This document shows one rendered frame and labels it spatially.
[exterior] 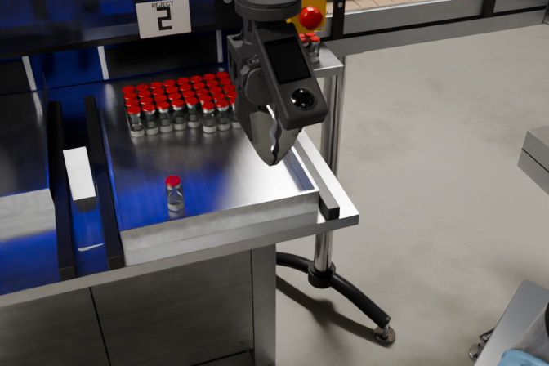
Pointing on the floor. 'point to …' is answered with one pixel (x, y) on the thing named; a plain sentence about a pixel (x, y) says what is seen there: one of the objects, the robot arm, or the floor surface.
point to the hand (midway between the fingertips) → (274, 160)
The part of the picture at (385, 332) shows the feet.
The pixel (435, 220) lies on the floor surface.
